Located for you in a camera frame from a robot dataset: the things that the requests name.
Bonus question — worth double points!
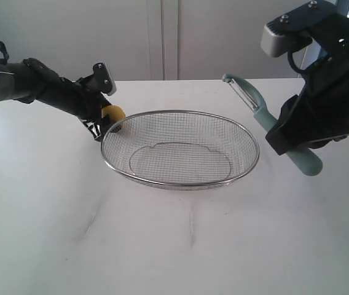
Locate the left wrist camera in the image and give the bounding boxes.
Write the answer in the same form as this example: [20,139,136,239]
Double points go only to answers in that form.
[93,62,117,96]

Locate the teal handled peeler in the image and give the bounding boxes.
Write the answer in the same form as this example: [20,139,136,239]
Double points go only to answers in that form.
[222,74,323,176]

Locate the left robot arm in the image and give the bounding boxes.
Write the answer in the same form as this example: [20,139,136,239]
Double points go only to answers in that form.
[0,41,125,141]

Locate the oval wire mesh basket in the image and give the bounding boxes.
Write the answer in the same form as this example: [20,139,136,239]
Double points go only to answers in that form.
[101,110,260,191]

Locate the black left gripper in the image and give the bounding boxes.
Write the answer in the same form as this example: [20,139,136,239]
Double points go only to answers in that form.
[42,76,125,142]

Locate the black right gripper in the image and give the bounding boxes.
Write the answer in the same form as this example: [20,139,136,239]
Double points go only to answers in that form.
[266,13,349,155]

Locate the white cabinet doors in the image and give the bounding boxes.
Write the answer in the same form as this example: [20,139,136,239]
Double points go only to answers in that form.
[0,1,301,81]

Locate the yellow lemon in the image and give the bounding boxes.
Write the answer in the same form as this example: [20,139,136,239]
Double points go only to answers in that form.
[101,104,126,124]

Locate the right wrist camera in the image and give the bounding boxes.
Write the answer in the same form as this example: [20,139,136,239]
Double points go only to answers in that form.
[261,1,337,58]

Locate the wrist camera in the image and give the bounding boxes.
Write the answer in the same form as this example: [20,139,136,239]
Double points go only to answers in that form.
[261,1,337,58]
[93,62,117,96]

